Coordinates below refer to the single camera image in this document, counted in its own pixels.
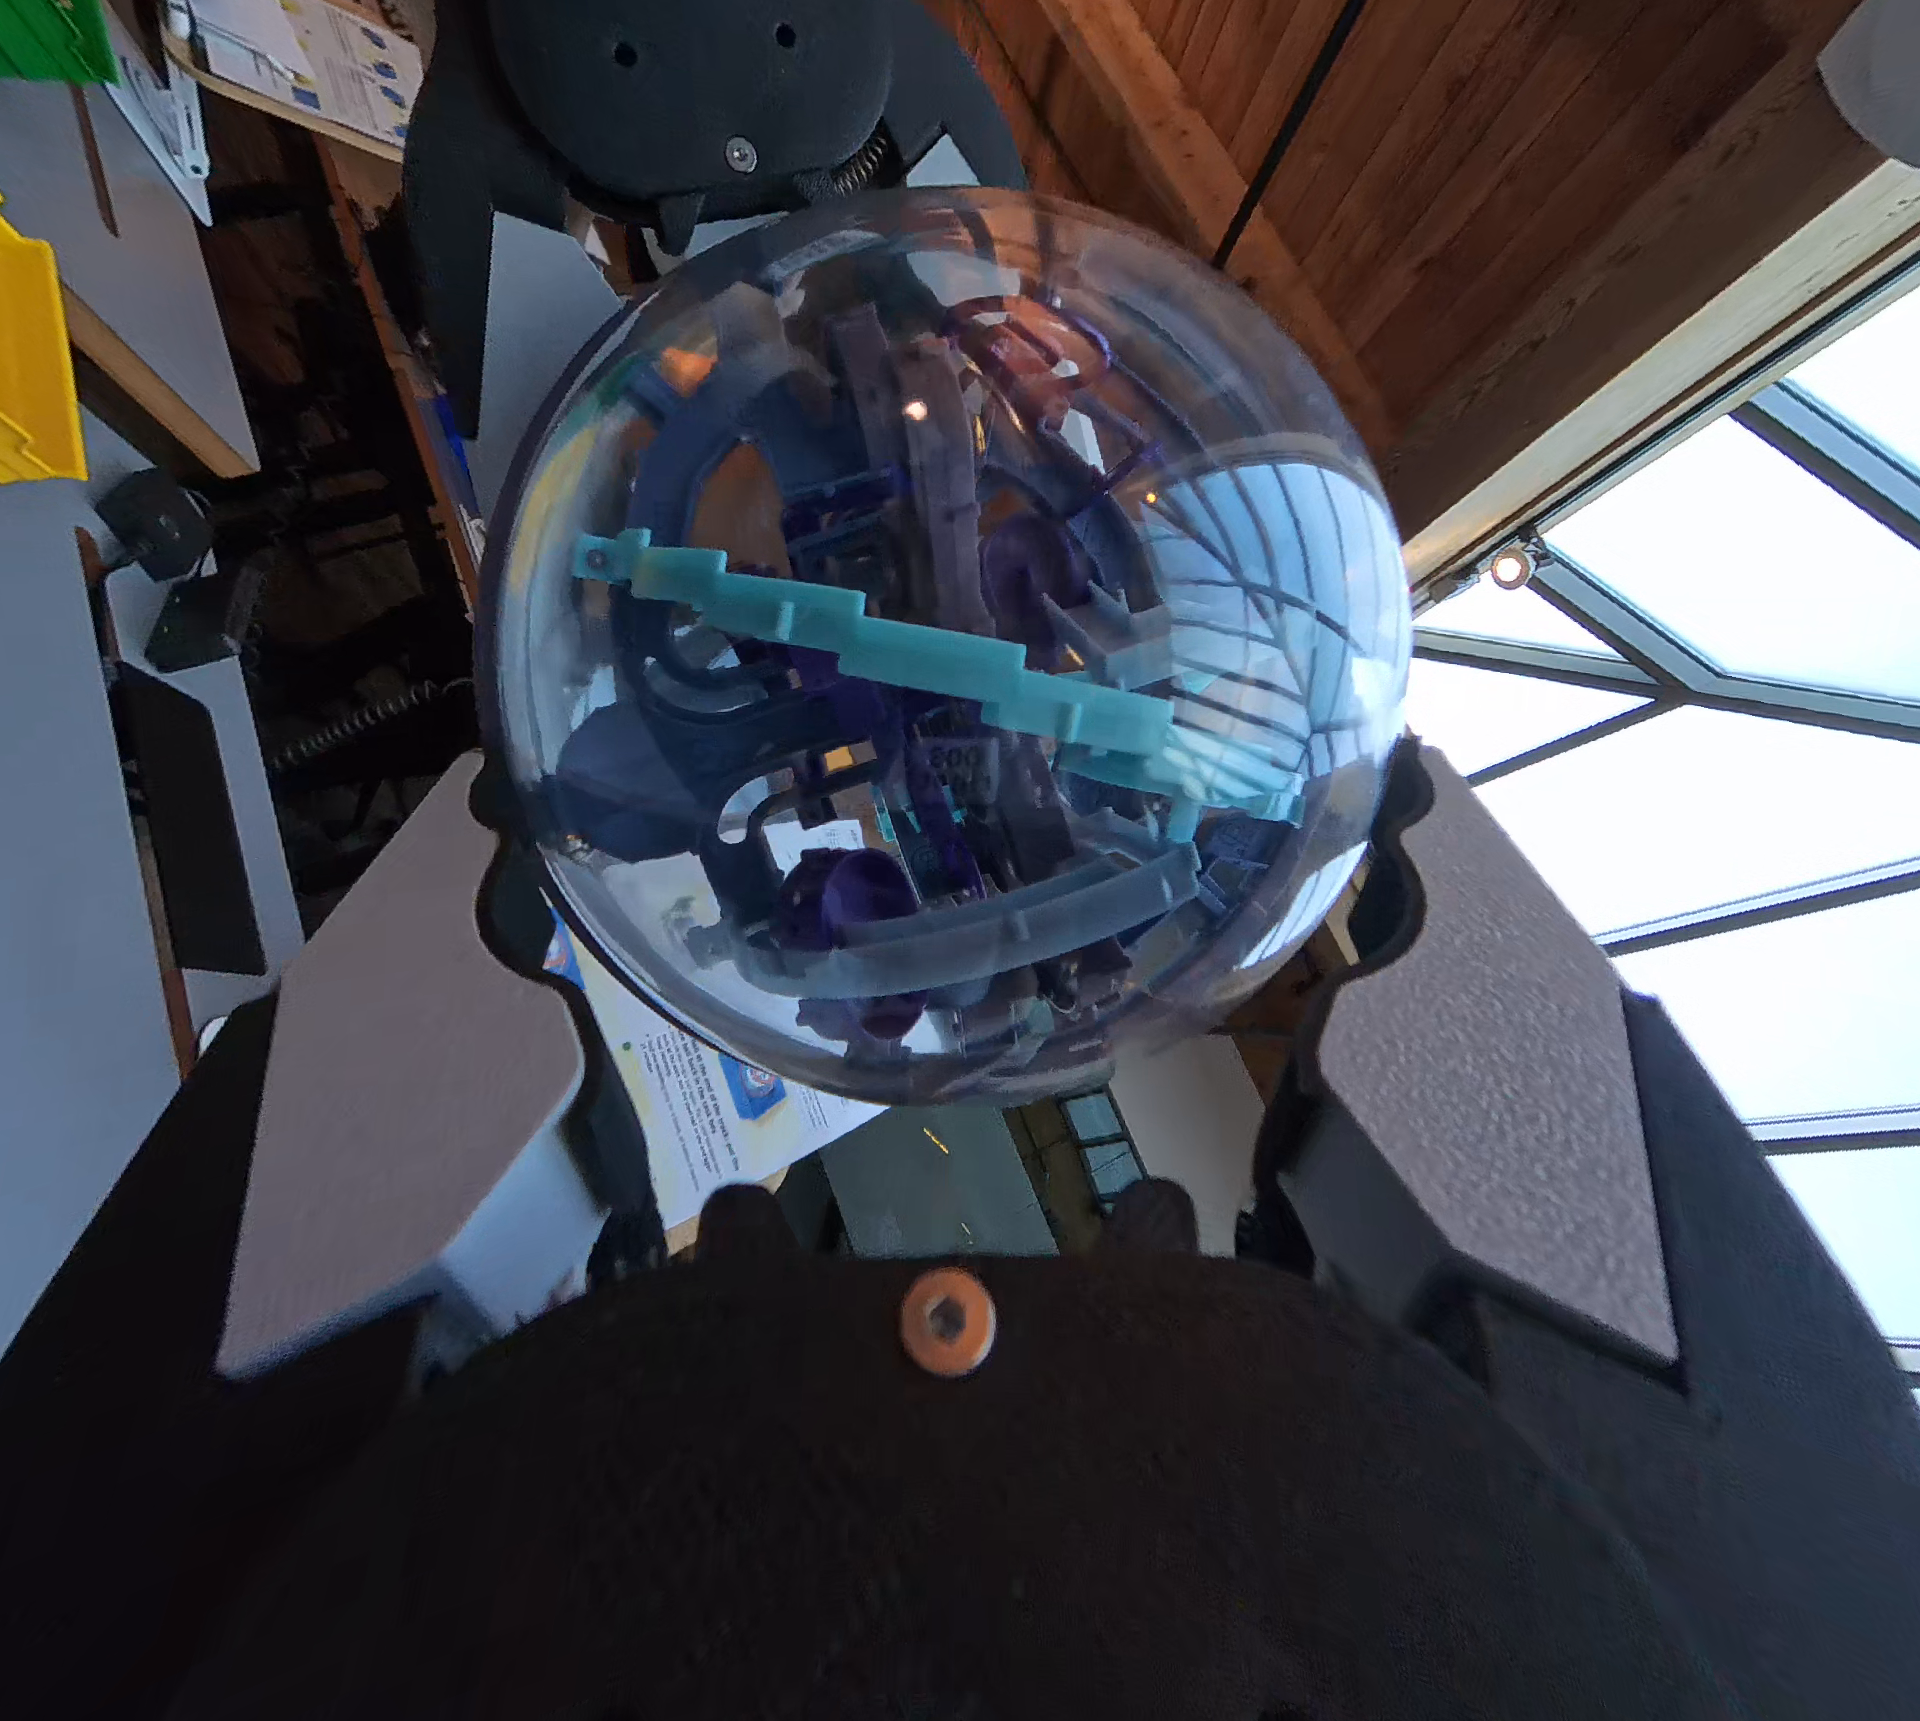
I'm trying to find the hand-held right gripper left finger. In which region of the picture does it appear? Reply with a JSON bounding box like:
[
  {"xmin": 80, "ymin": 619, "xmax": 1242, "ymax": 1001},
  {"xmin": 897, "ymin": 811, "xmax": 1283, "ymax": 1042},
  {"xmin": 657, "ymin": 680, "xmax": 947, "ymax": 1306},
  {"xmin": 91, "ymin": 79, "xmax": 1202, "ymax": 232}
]
[{"xmin": 217, "ymin": 750, "xmax": 669, "ymax": 1379}]

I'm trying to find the glass partition window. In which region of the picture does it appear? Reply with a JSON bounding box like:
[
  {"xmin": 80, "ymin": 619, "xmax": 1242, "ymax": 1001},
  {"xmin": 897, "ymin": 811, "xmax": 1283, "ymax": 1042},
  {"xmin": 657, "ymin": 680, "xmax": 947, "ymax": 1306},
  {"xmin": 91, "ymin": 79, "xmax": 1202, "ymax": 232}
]
[{"xmin": 1052, "ymin": 1092, "xmax": 1150, "ymax": 1204}]

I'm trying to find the printed text task sheet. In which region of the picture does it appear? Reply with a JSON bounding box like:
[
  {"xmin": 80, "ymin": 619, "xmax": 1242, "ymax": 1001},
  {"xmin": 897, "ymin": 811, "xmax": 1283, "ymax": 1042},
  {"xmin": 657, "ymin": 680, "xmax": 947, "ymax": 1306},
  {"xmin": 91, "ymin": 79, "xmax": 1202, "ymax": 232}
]
[{"xmin": 549, "ymin": 912, "xmax": 903, "ymax": 1236}]

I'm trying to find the large glazed window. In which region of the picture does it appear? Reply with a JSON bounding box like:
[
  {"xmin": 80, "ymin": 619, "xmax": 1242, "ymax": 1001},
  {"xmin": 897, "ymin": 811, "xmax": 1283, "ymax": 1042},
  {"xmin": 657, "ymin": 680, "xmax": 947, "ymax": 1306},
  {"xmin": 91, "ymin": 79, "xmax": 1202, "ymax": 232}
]
[{"xmin": 1404, "ymin": 253, "xmax": 1920, "ymax": 1379}]

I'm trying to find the printed picture instruction sheet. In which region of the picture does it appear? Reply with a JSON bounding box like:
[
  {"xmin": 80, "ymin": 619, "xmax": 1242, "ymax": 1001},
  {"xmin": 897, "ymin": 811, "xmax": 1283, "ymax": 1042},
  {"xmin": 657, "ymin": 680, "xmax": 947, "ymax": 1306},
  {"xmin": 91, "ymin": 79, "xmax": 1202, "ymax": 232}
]
[{"xmin": 179, "ymin": 0, "xmax": 425, "ymax": 145}]

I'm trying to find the yellow storage bin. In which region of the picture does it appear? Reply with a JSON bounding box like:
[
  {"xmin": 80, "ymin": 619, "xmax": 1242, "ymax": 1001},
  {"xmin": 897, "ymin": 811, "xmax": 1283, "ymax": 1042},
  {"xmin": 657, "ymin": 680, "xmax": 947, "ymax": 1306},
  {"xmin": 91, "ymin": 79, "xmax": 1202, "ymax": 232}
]
[{"xmin": 0, "ymin": 198, "xmax": 91, "ymax": 486}]

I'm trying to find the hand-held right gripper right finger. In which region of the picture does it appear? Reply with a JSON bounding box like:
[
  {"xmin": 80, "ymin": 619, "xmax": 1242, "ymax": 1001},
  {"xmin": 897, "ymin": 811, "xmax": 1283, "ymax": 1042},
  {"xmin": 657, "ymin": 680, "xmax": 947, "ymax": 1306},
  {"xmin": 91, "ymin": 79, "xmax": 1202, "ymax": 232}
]
[{"xmin": 1253, "ymin": 735, "xmax": 1684, "ymax": 1370}]

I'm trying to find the clear plastic maze ball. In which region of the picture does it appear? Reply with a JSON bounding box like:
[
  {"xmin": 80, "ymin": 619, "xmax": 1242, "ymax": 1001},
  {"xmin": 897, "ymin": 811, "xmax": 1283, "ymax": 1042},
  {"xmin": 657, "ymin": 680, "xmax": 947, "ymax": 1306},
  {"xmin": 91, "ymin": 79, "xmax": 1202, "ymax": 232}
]
[{"xmin": 472, "ymin": 184, "xmax": 1421, "ymax": 1109}]

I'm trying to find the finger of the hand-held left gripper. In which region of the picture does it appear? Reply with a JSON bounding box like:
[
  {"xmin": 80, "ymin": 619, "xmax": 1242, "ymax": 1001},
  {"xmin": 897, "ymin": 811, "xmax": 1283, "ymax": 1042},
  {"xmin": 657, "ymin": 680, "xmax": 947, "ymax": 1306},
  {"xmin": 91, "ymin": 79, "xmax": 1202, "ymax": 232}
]
[
  {"xmin": 479, "ymin": 209, "xmax": 640, "ymax": 510},
  {"xmin": 886, "ymin": 123, "xmax": 998, "ymax": 197}
]

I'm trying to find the black coiled cable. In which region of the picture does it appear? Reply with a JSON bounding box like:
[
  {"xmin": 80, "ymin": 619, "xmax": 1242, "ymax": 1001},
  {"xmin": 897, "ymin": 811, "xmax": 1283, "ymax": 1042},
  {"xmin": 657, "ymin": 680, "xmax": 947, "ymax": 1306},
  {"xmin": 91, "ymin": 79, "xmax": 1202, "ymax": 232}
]
[{"xmin": 264, "ymin": 680, "xmax": 460, "ymax": 778}]

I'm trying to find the black flat panel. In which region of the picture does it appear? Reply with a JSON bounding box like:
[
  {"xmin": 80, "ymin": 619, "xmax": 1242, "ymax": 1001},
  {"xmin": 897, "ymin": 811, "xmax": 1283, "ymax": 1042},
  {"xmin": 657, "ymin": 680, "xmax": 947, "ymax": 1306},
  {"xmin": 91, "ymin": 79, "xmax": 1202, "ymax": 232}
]
[{"xmin": 119, "ymin": 668, "xmax": 272, "ymax": 980}]

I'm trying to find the plain wooden clipboard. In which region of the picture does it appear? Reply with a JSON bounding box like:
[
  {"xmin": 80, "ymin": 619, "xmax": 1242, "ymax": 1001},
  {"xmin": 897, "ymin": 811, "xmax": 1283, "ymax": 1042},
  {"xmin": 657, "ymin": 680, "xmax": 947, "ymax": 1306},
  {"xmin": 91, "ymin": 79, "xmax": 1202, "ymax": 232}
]
[{"xmin": 660, "ymin": 1152, "xmax": 798, "ymax": 1249}]

